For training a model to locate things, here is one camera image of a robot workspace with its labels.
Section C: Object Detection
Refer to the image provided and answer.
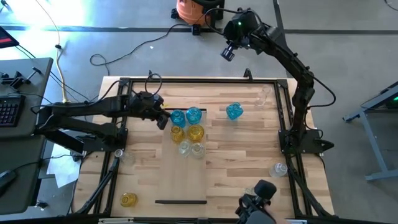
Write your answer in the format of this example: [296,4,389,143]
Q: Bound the small amber spiral glass vase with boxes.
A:
[119,192,139,208]

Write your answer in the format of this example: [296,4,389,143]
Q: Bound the grey metal table stand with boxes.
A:
[341,80,398,182]

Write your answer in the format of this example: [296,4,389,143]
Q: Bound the wooden shelf black metal legs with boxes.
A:
[155,108,208,205]

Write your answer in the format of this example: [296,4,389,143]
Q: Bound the clear faceted round glass jar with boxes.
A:
[178,139,192,158]

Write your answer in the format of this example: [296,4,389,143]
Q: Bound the yellow hobnail textured glass vase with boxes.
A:
[170,125,187,144]

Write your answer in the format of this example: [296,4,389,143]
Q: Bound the black handheld grabber tool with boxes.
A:
[234,179,278,224]

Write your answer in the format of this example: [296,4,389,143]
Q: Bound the dark grey desk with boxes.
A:
[0,135,47,216]
[0,57,54,138]

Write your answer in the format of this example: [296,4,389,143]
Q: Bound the black stand leg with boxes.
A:
[208,0,226,32]

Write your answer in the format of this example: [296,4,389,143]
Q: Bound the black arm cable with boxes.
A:
[203,6,337,109]
[90,73,163,108]

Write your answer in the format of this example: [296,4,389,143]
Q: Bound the orange shop vacuum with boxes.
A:
[170,0,215,36]

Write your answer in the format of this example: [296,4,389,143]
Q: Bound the clear oval ribbed glass vase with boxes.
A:
[190,142,206,159]

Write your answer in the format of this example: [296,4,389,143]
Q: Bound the blue cylindrical textured glass vase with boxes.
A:
[170,109,187,128]

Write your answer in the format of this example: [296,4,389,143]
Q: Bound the black aluminium table frame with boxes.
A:
[72,76,336,220]

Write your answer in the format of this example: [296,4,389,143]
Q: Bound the blue flared-rim glass vase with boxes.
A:
[185,106,203,125]

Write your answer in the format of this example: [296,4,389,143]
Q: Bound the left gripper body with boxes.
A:
[134,91,162,121]

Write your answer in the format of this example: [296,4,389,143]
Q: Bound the tall clear glass carafe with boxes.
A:
[254,84,272,107]

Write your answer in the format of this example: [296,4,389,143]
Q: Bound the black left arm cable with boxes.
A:
[90,73,163,108]

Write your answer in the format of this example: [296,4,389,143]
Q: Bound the yellow ribbed glass vase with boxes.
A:
[186,124,205,143]

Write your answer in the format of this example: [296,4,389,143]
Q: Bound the black keyboard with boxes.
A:
[0,95,27,128]

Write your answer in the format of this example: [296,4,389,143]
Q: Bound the black vacuum power cable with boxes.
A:
[89,23,200,77]

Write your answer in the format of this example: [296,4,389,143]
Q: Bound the person's hand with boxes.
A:
[262,203,292,224]

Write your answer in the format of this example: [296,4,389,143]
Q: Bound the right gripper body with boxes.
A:
[224,12,259,47]

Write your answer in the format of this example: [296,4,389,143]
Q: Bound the black box green light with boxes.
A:
[384,90,398,110]

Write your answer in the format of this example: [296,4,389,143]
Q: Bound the blue bulbous textured glass vase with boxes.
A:
[226,101,244,121]

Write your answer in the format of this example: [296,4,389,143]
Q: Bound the black computer mouse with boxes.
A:
[0,170,18,197]

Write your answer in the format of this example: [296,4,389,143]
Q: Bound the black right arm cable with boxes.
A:
[203,6,337,109]

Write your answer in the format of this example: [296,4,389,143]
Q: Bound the black red-screen device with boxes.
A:
[0,26,20,49]

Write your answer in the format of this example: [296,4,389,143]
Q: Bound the yellow floor cable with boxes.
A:
[34,0,68,103]

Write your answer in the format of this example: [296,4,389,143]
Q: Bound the black desk clamp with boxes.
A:
[1,67,44,90]

